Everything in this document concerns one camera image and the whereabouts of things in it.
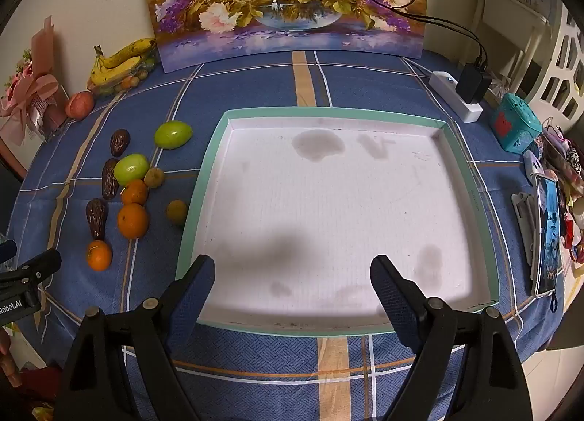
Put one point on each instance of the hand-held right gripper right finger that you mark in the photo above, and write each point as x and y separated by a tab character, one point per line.
391	293

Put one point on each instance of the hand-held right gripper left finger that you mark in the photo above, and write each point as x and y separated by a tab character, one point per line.
197	286

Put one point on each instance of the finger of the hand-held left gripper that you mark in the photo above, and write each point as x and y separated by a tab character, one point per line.
39	263
7	251

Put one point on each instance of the dark brown avocado bottom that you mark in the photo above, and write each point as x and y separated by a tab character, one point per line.
97	219

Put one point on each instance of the dark brown avocado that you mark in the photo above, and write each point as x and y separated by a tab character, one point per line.
97	219
120	142
110	179

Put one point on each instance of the yellow-brown longan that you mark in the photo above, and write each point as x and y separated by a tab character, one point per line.
177	212
154	176

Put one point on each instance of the large orange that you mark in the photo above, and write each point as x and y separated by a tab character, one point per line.
133	221

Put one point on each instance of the white tray with teal rim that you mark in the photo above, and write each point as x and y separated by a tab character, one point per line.
328	220

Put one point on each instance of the small orange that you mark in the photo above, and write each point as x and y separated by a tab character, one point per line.
99	256
135	193

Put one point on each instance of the person's left hand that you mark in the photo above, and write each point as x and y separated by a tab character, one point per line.
8	371

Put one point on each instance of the dark brown avocado top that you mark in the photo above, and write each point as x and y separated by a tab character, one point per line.
120	142

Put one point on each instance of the white phone stand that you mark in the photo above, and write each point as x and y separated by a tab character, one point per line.
523	225

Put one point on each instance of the pink wrapped flower bouquet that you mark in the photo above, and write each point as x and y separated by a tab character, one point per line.
34	92

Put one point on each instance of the red apple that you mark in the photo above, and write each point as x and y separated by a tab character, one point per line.
80	105

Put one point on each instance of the small white device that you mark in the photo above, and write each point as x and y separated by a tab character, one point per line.
534	165

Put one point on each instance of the pile of small trinkets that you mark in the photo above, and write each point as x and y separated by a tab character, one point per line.
568	193

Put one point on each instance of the teal tin with red label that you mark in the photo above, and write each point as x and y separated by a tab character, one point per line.
515	127

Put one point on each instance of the white power strip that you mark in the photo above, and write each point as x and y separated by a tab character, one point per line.
449	92

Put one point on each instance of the clear bag of small fruit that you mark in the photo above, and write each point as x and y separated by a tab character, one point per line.
137	76

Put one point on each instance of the blue plaid tablecloth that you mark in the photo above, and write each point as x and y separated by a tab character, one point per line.
273	83

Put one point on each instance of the bunch of yellow bananas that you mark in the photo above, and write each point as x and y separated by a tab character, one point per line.
121	58

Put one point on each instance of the black charger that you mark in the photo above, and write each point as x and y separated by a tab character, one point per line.
474	82

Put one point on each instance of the white wooden chair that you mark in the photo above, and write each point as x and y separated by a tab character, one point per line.
565	60

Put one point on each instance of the flower painting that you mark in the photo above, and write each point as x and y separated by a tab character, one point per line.
283	6

